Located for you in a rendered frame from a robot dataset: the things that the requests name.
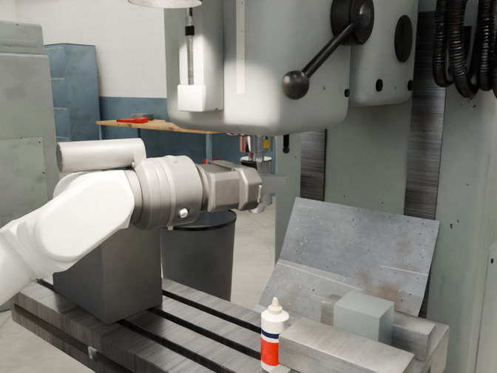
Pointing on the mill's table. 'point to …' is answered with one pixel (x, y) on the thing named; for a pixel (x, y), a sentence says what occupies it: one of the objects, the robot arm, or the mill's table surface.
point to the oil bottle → (273, 321)
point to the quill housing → (267, 69)
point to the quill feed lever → (348, 38)
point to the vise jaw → (338, 351)
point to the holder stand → (116, 275)
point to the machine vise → (402, 338)
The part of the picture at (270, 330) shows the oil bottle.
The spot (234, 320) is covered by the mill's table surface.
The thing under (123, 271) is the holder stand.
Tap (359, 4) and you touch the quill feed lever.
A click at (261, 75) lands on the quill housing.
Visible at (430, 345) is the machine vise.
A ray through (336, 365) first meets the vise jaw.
